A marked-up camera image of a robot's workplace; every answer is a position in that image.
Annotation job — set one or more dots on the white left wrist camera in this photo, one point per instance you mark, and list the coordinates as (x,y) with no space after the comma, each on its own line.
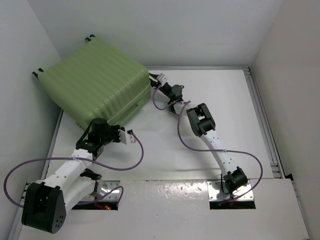
(126,137)

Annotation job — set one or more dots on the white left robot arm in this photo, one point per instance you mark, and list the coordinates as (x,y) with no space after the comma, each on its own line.
(47,203)

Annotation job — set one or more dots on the green hardshell suitcase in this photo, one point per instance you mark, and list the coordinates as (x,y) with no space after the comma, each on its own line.
(97,80)

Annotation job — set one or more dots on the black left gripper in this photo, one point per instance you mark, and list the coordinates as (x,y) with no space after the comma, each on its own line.
(115,129)

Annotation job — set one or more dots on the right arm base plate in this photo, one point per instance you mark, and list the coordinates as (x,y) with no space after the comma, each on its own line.
(216,195)

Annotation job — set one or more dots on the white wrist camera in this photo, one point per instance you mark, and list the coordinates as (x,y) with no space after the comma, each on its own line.
(161,78)
(126,137)

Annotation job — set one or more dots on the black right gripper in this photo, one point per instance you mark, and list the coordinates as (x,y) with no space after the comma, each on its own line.
(155,82)

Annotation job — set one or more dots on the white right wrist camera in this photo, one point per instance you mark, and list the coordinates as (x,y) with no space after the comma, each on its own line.
(161,78)

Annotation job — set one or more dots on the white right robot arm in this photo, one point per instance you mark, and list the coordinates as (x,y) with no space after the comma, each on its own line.
(203,126)

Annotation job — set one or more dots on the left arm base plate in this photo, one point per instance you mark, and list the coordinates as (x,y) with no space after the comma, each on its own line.
(102,188)

